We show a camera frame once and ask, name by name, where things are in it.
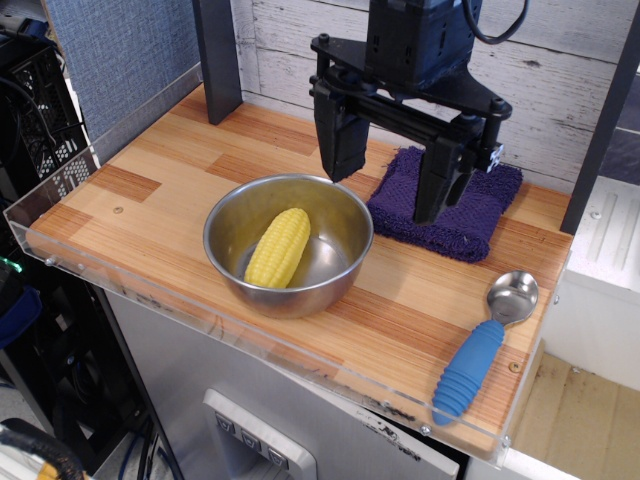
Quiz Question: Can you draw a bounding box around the blue handled metal spoon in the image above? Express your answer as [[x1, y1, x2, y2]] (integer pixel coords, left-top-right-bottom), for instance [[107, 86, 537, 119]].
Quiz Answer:
[[432, 270, 539, 426]]

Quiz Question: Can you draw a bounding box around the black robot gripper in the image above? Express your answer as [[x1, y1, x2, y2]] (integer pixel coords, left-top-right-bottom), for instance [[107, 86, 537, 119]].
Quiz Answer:
[[310, 1, 514, 225]]

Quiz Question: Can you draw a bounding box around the purple knitted cloth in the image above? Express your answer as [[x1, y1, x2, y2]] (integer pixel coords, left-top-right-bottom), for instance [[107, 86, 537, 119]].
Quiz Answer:
[[367, 147, 523, 263]]

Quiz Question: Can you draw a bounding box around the dark grey post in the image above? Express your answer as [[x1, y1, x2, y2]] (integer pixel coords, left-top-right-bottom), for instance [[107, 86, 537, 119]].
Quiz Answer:
[[560, 2, 639, 235], [192, 0, 243, 125]]

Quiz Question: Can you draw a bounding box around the silver metal bowl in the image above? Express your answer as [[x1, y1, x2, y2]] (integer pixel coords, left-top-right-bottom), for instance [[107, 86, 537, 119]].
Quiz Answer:
[[203, 174, 373, 318]]

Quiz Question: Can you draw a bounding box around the black perforated computer case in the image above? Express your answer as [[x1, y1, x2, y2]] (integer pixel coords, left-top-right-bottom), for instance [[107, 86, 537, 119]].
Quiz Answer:
[[1, 37, 87, 192]]

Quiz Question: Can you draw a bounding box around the dark grey left post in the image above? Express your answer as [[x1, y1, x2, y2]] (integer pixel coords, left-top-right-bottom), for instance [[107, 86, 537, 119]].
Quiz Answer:
[[192, 0, 243, 125]]

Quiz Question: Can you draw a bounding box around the dark grey right post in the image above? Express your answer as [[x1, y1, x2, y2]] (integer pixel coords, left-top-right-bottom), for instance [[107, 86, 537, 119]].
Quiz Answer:
[[560, 2, 639, 235]]

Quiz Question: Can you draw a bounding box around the white toy sink counter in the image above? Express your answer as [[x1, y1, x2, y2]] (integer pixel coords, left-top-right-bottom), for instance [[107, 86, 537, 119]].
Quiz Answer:
[[542, 177, 639, 390]]

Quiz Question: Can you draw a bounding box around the clear acrylic table guard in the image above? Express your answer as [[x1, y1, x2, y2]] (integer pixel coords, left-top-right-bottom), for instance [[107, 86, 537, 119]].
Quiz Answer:
[[6, 87, 572, 466]]

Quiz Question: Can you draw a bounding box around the yellow toy corn cob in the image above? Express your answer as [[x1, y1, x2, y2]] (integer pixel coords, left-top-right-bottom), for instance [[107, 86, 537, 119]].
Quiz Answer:
[[244, 208, 311, 289]]

